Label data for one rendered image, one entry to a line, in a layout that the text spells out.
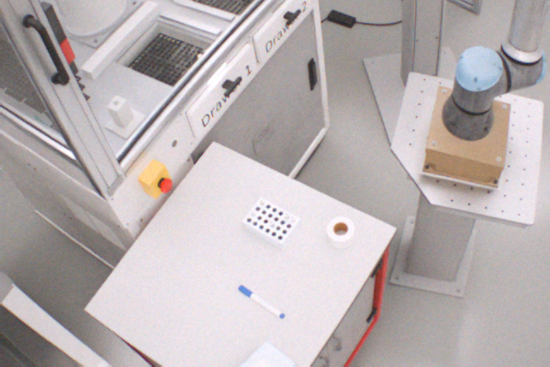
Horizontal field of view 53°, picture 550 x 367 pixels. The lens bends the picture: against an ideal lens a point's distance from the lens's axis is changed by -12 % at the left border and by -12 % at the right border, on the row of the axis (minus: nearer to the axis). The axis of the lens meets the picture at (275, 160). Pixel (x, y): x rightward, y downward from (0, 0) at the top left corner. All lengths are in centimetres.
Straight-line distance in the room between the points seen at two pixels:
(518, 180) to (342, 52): 153
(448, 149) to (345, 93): 130
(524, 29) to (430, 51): 120
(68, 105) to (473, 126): 99
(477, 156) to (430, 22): 102
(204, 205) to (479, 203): 74
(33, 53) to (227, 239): 75
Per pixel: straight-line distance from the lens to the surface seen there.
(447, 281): 236
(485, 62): 152
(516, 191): 171
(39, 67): 121
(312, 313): 150
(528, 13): 146
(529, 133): 183
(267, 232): 159
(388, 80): 285
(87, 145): 139
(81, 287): 258
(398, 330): 229
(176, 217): 168
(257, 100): 200
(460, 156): 160
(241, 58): 176
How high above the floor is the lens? 217
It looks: 55 degrees down
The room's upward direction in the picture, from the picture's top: 11 degrees counter-clockwise
